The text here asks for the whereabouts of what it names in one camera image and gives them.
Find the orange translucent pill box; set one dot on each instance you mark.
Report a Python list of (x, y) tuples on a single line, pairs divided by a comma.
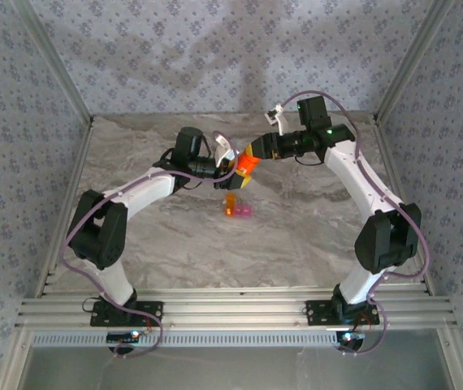
[(230, 206)]

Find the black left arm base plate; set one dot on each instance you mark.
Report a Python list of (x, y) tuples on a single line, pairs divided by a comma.
[(154, 308)]

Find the aluminium corner post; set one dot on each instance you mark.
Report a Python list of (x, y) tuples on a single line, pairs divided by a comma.
[(411, 61), (57, 61)]

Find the pink translucent pill box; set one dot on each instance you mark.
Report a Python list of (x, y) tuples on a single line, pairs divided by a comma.
[(244, 211)]

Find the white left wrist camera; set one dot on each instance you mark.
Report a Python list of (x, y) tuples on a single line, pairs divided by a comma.
[(225, 152)]

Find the small right circuit board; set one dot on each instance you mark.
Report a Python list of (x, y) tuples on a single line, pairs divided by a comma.
[(351, 337)]

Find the aluminium frame leg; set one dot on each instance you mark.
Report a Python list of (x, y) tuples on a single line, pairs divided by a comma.
[(12, 365), (458, 361)]

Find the small left circuit board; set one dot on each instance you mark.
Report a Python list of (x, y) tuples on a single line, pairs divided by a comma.
[(124, 336)]

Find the small circuit board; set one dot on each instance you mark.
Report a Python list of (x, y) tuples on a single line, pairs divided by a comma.
[(351, 337), (124, 336)]

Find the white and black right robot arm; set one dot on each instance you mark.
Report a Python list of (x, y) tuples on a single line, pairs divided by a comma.
[(355, 288)]

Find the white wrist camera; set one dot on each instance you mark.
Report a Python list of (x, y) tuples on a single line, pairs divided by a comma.
[(282, 124), (225, 152)]

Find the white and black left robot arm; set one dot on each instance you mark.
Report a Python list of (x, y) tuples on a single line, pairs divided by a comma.
[(113, 284)]

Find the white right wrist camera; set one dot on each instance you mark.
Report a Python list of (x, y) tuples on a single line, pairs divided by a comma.
[(282, 124)]

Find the aluminium side rail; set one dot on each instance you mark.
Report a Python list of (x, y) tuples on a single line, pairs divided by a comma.
[(390, 162), (78, 162)]

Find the aluminium rail beam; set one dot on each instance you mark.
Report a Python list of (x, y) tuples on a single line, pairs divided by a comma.
[(231, 308)]

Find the orange pill bottle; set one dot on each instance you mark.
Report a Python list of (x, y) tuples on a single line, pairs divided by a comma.
[(247, 165)]

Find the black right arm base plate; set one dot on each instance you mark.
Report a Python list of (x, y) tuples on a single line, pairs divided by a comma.
[(317, 313)]

